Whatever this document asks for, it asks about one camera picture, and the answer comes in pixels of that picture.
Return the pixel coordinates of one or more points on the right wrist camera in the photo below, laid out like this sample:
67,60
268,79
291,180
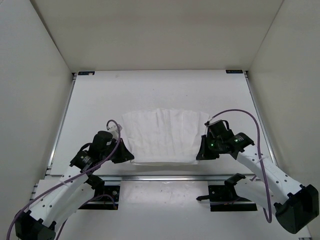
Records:
209,125

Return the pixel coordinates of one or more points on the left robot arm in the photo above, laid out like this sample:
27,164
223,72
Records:
40,219

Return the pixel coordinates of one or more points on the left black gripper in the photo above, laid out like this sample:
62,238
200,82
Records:
124,154

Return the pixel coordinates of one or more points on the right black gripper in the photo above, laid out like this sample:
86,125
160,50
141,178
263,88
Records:
204,154

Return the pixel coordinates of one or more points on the left blue corner label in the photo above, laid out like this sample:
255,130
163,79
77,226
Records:
86,73

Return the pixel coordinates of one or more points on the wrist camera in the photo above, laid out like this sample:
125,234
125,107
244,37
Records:
209,125
114,130

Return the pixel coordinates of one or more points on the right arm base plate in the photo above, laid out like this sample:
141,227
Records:
223,198

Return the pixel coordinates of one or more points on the aluminium rail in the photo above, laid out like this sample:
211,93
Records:
165,178

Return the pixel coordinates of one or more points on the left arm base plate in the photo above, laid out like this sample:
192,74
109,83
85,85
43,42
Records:
106,196

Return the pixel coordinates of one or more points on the right blue corner label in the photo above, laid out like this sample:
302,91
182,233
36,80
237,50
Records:
234,71

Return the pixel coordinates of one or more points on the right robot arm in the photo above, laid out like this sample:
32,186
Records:
293,204

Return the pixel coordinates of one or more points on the white pleated skirt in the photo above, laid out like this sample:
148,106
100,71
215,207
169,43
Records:
164,136

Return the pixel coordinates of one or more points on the blue corner label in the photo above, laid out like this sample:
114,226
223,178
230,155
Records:
234,71
86,73

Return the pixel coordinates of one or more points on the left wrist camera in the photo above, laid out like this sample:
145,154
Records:
114,130

